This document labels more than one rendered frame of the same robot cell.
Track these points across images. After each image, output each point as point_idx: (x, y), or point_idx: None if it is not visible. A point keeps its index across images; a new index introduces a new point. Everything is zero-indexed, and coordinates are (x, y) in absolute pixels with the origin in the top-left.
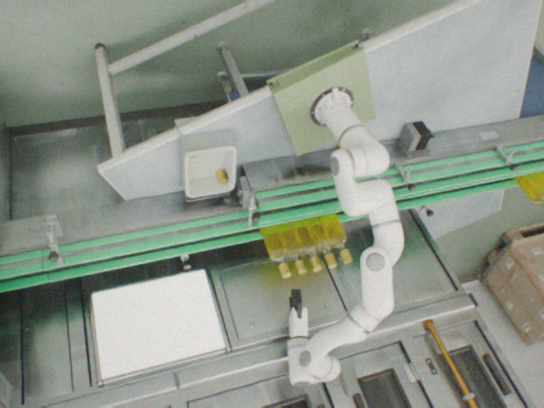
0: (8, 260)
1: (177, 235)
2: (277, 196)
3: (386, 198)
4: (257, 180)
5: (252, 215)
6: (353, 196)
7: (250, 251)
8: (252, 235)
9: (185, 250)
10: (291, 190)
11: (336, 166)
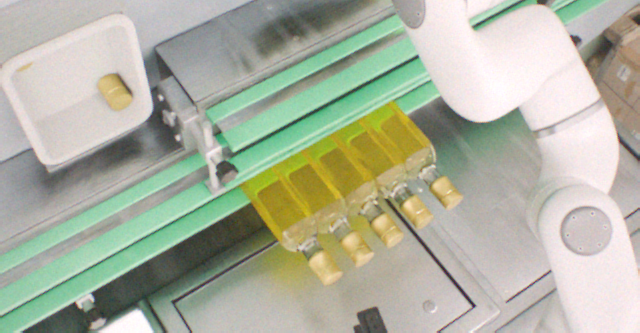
0: None
1: (49, 262)
2: (260, 102)
3: (562, 53)
4: (203, 78)
5: (218, 169)
6: (482, 72)
7: (228, 231)
8: (226, 201)
9: (82, 287)
10: (287, 80)
11: (415, 1)
